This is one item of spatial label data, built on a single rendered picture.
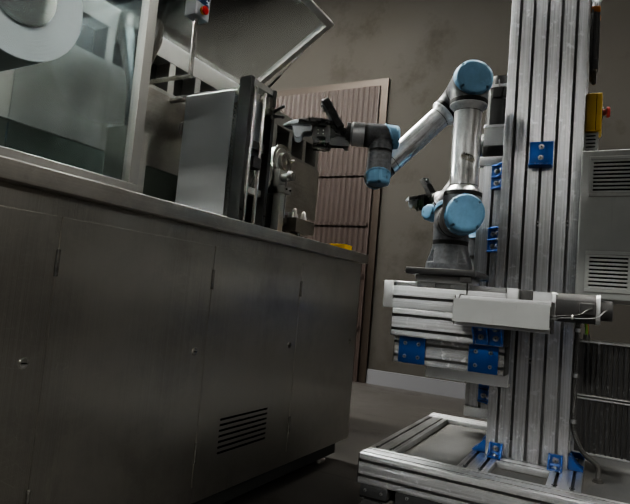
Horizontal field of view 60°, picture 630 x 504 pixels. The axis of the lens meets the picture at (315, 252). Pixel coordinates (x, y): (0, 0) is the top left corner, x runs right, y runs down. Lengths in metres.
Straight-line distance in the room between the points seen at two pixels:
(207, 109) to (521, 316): 1.34
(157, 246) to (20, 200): 0.36
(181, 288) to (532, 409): 1.17
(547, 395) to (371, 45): 4.04
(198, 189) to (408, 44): 3.47
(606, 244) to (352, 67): 3.85
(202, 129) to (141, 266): 0.91
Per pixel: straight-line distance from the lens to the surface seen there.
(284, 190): 2.24
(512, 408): 1.97
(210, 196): 2.07
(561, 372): 1.94
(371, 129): 1.74
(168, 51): 2.39
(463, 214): 1.68
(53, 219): 1.23
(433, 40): 5.19
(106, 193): 1.27
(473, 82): 1.79
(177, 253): 1.46
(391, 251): 4.75
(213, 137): 2.12
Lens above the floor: 0.70
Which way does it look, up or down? 5 degrees up
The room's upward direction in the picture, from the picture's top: 5 degrees clockwise
